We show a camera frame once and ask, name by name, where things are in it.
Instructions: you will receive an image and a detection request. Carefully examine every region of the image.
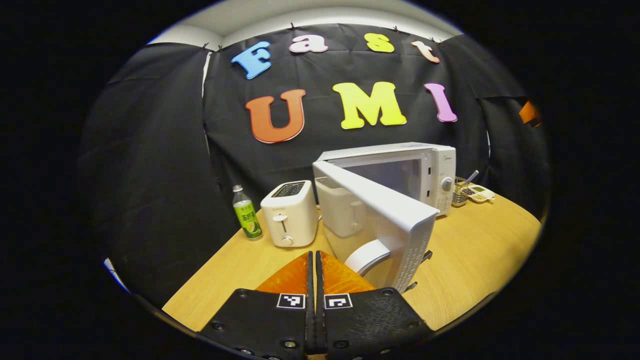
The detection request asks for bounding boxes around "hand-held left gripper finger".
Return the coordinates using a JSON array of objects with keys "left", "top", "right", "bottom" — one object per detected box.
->
[
  {"left": 197, "top": 251, "right": 317, "bottom": 360},
  {"left": 316, "top": 250, "right": 435, "bottom": 360}
]

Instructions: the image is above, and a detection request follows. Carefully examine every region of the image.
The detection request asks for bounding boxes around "white microwave oven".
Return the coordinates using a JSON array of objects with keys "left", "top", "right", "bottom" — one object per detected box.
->
[{"left": 312, "top": 142, "right": 457, "bottom": 294}]

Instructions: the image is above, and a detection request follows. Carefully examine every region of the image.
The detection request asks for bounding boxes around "white divided condiment dish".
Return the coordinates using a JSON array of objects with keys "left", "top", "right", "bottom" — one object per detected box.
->
[{"left": 465, "top": 185, "right": 496, "bottom": 203}]

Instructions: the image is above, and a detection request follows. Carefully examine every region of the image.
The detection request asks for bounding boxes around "white toaster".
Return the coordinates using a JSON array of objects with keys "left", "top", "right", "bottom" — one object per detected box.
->
[{"left": 260, "top": 180, "right": 319, "bottom": 248}]

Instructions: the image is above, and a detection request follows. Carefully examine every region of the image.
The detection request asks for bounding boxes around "green label drink bottle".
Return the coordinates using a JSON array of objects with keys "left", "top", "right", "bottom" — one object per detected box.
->
[{"left": 232, "top": 184, "right": 264, "bottom": 242}]

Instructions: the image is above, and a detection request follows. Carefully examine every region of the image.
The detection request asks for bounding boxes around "black backdrop cloth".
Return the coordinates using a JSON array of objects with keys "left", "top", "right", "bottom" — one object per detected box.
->
[{"left": 77, "top": 22, "right": 551, "bottom": 308}]

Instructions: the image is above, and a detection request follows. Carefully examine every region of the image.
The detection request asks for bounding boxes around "metal wire basket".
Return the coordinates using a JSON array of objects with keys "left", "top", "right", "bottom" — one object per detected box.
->
[{"left": 451, "top": 179, "right": 471, "bottom": 208}]

